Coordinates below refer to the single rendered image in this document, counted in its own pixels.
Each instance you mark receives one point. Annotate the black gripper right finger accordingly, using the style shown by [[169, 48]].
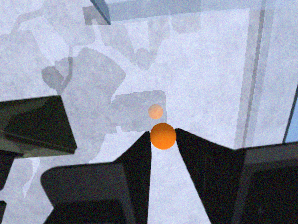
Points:
[[221, 175]]

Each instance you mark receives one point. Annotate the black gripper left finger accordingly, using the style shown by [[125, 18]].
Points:
[[127, 179]]

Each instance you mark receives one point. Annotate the clear low corner walls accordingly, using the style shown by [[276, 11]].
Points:
[[277, 77]]

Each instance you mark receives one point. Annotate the blue flat bar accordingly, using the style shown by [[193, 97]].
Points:
[[291, 133]]

